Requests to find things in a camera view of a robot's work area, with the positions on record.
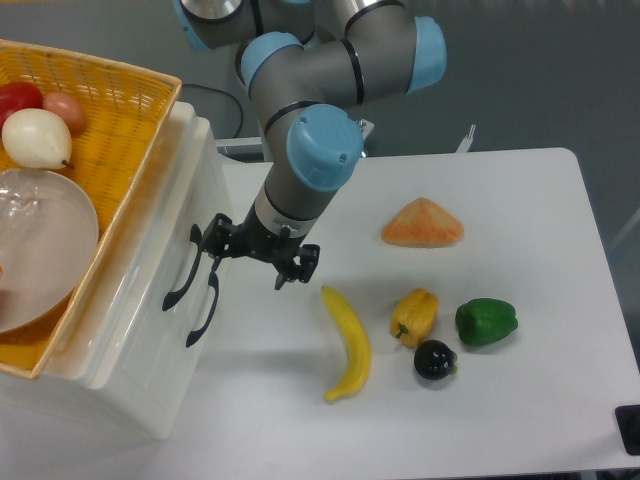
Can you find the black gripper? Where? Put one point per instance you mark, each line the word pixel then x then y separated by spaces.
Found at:
pixel 292 261

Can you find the white drawer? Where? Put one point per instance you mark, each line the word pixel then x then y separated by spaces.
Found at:
pixel 187 191
pixel 168 334

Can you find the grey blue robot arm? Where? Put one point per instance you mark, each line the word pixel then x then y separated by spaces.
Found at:
pixel 301 91

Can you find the white drawer cabinet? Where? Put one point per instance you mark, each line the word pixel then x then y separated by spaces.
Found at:
pixel 55 426

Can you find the yellow banana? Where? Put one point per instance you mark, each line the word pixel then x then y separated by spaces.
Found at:
pixel 357 344

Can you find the orange triangular bread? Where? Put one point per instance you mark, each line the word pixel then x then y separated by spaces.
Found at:
pixel 423 223

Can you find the yellow bell pepper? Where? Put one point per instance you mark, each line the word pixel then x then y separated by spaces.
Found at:
pixel 414 317

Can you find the yellow woven basket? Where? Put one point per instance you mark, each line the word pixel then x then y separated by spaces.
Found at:
pixel 127 107

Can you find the black round eggplant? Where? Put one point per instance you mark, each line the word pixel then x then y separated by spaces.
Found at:
pixel 434 360

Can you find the green bell pepper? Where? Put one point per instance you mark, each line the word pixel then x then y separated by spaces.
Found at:
pixel 484 321

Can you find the pink peach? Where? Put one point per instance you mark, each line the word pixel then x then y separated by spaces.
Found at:
pixel 68 109

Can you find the clear plastic wrap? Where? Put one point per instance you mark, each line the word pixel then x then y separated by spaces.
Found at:
pixel 20 204

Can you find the white pear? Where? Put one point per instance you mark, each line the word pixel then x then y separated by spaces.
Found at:
pixel 36 138

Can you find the red apple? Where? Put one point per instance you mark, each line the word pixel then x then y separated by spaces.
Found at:
pixel 16 96

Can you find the black device at edge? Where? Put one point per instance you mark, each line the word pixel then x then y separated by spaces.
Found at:
pixel 628 421

